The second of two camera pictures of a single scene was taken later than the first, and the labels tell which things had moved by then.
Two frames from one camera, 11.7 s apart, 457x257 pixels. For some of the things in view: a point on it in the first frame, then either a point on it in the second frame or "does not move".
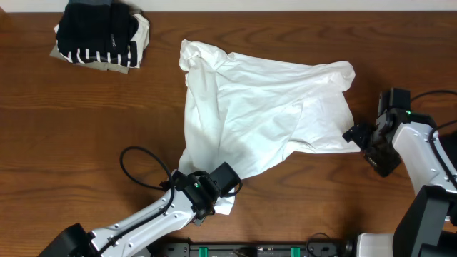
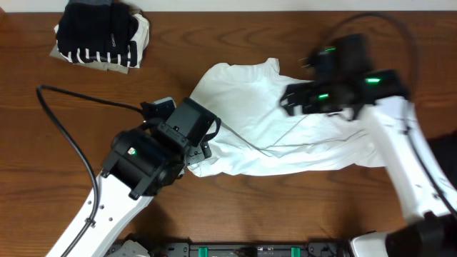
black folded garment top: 96,28 does not move
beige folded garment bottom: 93,65 does not move
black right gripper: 383,165 → 300,92
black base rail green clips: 187,249 does not move
